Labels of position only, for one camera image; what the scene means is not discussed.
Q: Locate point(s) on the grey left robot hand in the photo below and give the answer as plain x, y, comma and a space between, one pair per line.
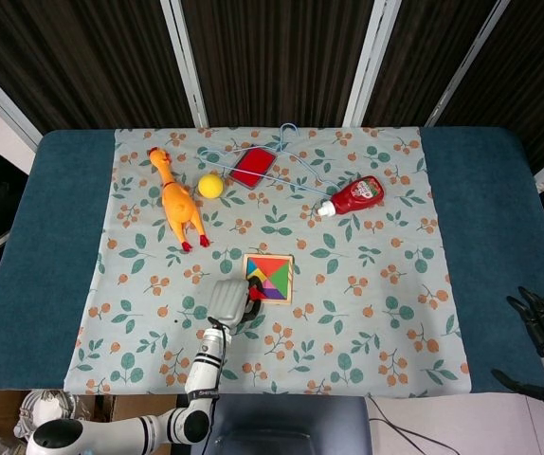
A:
227, 301

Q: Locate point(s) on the dark grey robot torso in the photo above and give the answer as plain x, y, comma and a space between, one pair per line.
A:
291, 426

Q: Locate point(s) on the teal table cover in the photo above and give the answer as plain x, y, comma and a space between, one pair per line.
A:
40, 265

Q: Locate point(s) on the floral print tablecloth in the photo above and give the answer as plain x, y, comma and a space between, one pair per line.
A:
272, 227

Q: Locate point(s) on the blue tangram triangle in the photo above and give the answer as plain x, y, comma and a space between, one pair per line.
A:
252, 266

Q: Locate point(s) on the yellow tangram piece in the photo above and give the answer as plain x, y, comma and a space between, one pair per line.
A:
259, 276

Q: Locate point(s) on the red wooden triangle block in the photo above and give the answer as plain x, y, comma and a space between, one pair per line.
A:
256, 293

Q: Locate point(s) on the red ketchup bottle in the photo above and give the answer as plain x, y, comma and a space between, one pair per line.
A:
357, 194

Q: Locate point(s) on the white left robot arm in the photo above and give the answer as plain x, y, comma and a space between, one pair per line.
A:
205, 360

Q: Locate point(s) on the red ink pad box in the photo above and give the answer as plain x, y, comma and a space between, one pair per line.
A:
252, 167

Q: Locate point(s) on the wooden tangram tray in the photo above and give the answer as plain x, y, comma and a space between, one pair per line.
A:
292, 284

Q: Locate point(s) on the orange-red large tangram triangle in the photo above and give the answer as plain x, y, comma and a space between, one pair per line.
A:
268, 264

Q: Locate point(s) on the yellow foam ball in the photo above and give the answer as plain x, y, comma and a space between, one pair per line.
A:
210, 186

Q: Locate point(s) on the green tangram triangle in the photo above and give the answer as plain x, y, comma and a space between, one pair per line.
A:
283, 279

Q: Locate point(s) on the orange rubber chicken toy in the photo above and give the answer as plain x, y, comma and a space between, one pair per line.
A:
177, 204

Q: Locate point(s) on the pink tangram triangle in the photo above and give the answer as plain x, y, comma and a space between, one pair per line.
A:
271, 285

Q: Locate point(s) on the purple wooden puzzle piece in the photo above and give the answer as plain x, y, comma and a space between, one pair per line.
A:
274, 295

